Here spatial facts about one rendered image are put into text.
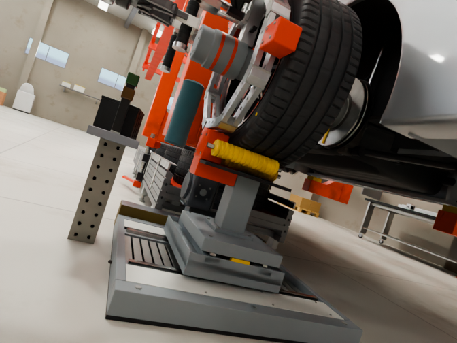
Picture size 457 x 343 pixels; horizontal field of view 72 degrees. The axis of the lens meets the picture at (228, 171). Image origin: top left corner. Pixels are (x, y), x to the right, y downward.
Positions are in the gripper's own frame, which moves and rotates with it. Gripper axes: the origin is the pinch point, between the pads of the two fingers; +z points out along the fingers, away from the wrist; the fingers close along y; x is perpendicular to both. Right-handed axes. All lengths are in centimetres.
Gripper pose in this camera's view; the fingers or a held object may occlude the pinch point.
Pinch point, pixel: (186, 22)
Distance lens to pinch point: 105.2
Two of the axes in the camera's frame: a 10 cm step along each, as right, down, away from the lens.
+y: 3.2, 1.1, -9.4
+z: 8.9, 2.9, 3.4
